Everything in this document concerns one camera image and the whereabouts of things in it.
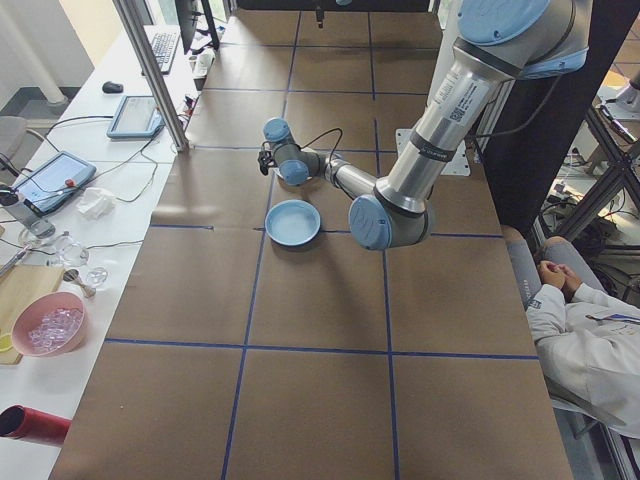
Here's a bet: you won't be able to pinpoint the light blue round plate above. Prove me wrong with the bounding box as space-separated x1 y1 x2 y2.
267 227 322 250
264 198 322 246

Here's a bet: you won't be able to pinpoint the black monitor stand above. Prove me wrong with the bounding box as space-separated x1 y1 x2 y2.
202 0 222 51

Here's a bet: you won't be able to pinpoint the black monitor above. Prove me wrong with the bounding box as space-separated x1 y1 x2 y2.
173 0 221 56

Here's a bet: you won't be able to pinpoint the black keyboard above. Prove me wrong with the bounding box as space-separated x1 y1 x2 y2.
141 32 182 76

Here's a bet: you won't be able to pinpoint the blue grey teach pendant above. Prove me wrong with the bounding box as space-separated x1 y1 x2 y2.
105 94 166 141
10 150 98 218

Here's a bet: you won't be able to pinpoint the white side table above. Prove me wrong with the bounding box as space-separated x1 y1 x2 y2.
0 9 232 480

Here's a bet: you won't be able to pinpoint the white pipe with flange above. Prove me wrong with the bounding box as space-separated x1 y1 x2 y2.
0 0 70 107

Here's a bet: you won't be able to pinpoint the crumpled white tissue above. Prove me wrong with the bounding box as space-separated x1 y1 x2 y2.
75 186 118 222

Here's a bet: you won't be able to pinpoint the grey chair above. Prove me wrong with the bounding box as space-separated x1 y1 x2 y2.
547 384 631 451
0 114 49 187

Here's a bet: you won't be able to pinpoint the clear drinking glass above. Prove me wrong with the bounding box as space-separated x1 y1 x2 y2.
53 233 91 269

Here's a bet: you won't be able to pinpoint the small clear glass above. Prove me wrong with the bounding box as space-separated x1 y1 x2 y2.
83 266 111 292

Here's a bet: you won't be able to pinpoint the metal jigger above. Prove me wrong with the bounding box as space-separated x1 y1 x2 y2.
63 268 97 300

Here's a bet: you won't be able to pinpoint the silver bottle with black cap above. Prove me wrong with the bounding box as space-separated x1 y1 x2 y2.
0 183 57 240

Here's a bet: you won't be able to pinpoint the wooden cutting board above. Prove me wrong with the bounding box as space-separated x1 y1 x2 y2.
0 263 67 366

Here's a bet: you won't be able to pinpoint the metal tongs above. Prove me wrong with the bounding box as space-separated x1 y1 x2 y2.
0 243 34 279

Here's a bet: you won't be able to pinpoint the pink bowl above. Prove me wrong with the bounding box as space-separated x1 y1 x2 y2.
11 291 91 358

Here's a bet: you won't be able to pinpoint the clear plastic ice cubes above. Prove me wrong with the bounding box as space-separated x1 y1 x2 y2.
27 307 84 349

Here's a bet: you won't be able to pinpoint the person in white coat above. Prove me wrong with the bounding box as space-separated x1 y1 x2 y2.
502 234 640 441

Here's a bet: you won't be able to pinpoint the red cylinder tube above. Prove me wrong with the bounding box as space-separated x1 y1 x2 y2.
0 404 73 448

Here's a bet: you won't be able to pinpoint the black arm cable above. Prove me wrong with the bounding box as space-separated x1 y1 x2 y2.
294 74 561 164

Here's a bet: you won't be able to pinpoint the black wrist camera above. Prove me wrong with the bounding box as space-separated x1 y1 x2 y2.
257 141 277 177

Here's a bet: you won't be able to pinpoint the aluminium profile post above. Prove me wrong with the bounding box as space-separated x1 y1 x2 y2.
112 0 192 154

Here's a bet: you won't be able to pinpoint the aluminium frame bar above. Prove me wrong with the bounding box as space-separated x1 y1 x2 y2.
474 74 516 166

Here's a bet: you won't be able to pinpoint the black pendant cable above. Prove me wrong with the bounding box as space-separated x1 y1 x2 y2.
92 142 177 176
47 115 115 131

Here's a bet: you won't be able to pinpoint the black frame cover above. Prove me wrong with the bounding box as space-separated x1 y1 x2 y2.
472 0 640 234

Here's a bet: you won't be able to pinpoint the black metal frame rack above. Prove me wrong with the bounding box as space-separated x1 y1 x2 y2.
532 64 640 281

